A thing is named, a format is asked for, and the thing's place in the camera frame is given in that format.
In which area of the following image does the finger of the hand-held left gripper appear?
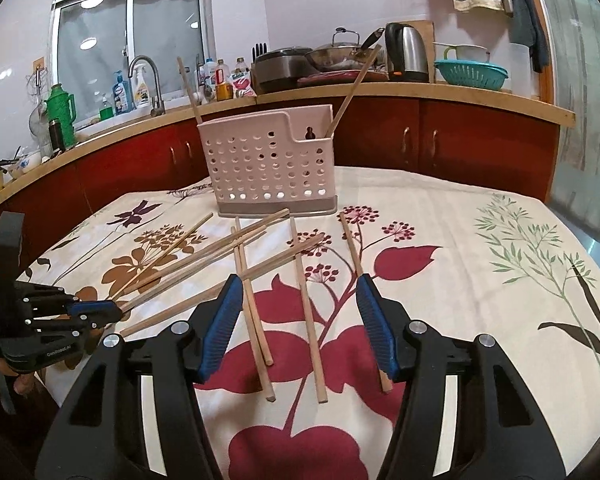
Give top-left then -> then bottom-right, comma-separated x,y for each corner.
27,317 -> 105,356
14,282 -> 124,322

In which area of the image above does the green thermos jug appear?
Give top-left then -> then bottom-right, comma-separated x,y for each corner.
45,84 -> 77,150

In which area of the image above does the white bowl with green handle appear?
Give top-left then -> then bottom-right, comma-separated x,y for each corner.
432,42 -> 492,64

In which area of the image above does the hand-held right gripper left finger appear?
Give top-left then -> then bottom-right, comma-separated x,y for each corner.
34,274 -> 244,480

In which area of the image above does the white plastic container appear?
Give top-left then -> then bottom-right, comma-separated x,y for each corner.
509,42 -> 542,99

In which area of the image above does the teal plastic colander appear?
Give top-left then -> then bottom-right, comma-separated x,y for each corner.
434,58 -> 509,92

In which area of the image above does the steel wok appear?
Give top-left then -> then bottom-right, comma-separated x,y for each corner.
305,27 -> 386,74

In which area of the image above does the aluminium frame window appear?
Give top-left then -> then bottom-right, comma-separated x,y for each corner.
50,0 -> 216,117

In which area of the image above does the steel kitchen faucet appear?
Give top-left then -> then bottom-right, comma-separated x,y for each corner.
128,56 -> 167,117

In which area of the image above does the glass wok lid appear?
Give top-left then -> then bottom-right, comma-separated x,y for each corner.
311,27 -> 366,61

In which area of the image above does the pink perforated utensil holder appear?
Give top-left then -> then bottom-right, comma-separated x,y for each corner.
197,104 -> 339,219

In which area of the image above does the long wooden chopstick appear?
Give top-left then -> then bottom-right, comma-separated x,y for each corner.
326,44 -> 384,139
176,56 -> 204,125

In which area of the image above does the steel electric kettle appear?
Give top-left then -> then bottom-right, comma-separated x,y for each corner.
384,22 -> 431,83

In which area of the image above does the person's left hand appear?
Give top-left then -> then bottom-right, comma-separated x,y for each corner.
11,366 -> 46,398

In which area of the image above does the white spray bottle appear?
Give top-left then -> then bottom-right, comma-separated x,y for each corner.
132,64 -> 152,109

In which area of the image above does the knife block with black knives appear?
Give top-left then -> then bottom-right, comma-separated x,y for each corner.
250,42 -> 271,94

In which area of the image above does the pile of wooden chopsticks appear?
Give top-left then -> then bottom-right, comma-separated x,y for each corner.
111,208 -> 395,405

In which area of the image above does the red induction cooktop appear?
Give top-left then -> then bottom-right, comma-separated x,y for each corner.
297,71 -> 388,86

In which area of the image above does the amber cooking oil bottle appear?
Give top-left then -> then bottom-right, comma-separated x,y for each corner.
214,60 -> 234,102

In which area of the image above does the dark grey hanging cloth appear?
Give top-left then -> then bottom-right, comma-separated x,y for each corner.
505,0 -> 552,74

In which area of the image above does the frosted glass door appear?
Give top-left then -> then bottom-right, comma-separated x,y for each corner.
527,0 -> 600,281

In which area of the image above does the dark tumbler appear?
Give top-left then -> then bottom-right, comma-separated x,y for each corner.
48,119 -> 66,154

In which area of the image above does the metal wire strainer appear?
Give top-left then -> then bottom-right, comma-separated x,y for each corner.
28,67 -> 52,156

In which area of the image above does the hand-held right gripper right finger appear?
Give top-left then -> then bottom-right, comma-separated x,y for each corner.
355,274 -> 566,480

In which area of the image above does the white bottle blue cap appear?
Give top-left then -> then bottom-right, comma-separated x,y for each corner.
199,58 -> 218,97

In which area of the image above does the floral tablecloth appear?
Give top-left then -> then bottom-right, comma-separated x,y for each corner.
17,164 -> 600,480

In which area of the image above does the grey electric cooker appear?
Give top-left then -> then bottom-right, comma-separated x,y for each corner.
254,47 -> 313,94

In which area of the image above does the red kitchen cabinet wooden counter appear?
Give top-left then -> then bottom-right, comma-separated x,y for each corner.
0,80 -> 577,311

